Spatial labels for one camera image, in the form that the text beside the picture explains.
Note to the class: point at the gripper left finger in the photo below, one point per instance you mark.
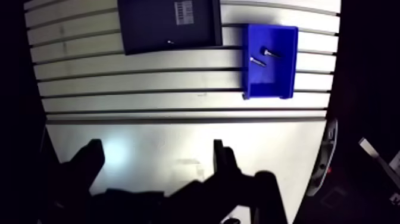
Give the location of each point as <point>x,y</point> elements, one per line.
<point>82,169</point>

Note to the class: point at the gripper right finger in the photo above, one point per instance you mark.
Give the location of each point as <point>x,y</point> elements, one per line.
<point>231,184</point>

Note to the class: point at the steel bolt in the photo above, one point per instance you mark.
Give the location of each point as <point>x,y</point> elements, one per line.
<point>270,53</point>
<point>257,61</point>

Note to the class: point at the blue bin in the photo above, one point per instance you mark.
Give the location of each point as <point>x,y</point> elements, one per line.
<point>270,62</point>

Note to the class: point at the dark blue-grey tray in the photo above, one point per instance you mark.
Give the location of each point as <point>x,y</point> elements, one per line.
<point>170,25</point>

